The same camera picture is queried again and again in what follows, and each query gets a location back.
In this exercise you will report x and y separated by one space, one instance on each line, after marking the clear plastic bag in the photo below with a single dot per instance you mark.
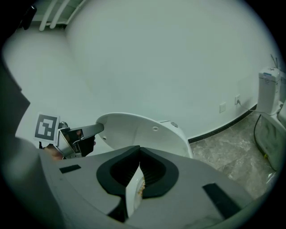
270 138

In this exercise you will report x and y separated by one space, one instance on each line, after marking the beige patterned paper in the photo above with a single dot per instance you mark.
141 189

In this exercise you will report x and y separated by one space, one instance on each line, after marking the white rounded toilet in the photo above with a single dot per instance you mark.
166 123

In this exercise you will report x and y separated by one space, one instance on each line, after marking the person's black shirt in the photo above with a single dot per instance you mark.
11 107

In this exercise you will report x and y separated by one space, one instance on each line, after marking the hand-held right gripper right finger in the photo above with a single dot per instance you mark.
196 185

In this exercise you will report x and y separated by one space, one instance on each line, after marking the white ceiling pipe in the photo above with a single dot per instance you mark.
44 15
57 13

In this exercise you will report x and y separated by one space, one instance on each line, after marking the white wall socket with plug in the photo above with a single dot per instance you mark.
238 99

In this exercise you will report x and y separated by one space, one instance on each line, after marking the white toilet with square tank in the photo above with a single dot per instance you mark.
268 94

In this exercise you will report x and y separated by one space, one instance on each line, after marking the person's left forearm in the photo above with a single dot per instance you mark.
53 153

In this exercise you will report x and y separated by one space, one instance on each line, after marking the blank white wall plate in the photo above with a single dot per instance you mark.
222 107

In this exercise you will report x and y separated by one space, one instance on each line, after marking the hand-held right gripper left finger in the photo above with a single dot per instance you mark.
85 176

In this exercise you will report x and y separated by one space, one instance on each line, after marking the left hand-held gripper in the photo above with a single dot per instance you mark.
45 127

